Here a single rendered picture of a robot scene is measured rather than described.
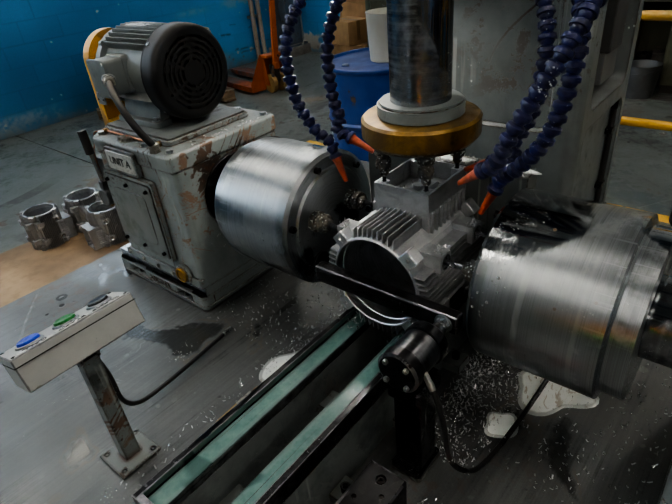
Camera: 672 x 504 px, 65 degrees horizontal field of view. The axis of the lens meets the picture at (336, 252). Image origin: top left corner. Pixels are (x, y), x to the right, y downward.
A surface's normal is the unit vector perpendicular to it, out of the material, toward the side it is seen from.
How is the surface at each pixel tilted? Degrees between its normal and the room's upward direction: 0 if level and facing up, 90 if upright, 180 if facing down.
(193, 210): 90
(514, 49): 90
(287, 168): 28
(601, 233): 17
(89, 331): 69
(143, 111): 79
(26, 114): 90
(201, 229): 90
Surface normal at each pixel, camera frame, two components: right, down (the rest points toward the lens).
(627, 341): -0.62, 0.19
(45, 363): 0.69, -0.05
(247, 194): -0.56, -0.12
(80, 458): -0.09, -0.85
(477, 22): -0.62, 0.46
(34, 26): 0.76, 0.28
